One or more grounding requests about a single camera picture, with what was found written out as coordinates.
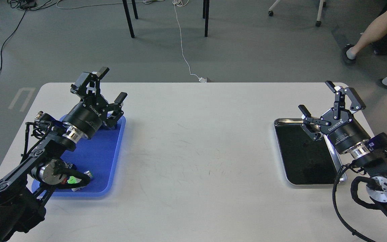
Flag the green white small part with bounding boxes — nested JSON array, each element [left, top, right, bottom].
[[67, 170, 93, 192]]

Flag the blue plastic tray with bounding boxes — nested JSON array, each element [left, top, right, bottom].
[[32, 114, 126, 197]]

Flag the metal tray with black mat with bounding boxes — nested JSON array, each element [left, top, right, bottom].
[[274, 118, 342, 188]]

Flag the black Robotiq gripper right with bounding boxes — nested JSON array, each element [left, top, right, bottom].
[[298, 81, 371, 154]]

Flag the white cable on floor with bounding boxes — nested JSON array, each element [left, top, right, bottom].
[[56, 0, 201, 81]]

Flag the black table legs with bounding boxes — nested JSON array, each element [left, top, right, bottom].
[[122, 0, 210, 38]]

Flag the person legs with sandals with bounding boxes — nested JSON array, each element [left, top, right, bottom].
[[342, 11, 387, 89]]

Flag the white chair base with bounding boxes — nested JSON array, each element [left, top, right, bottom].
[[267, 0, 328, 28]]

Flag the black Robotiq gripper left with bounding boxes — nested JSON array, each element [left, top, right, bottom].
[[62, 67, 128, 139]]

